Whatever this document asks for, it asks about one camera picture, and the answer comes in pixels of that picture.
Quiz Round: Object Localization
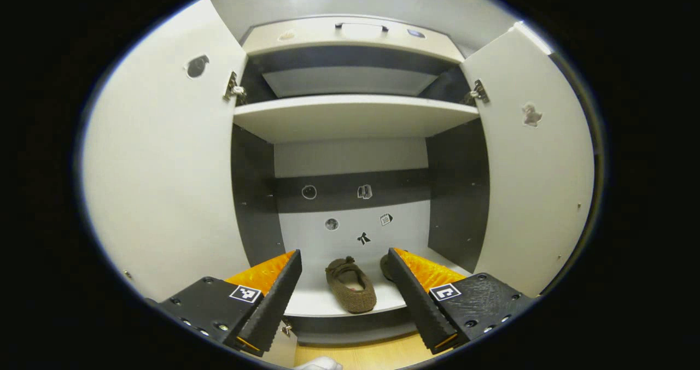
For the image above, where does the white cabinet shelf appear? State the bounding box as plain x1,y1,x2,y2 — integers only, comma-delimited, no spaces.
234,95,480,144

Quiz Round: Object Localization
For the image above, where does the white shoe cabinet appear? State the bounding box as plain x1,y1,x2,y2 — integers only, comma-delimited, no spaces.
230,14,491,346

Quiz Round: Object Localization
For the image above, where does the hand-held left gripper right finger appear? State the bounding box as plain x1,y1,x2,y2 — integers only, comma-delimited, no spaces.
387,247,539,355

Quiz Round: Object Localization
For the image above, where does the person's white shoe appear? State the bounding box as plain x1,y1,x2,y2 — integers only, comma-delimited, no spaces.
295,356,344,370

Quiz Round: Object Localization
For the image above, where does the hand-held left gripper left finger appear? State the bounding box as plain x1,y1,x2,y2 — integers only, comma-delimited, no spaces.
148,249,303,358

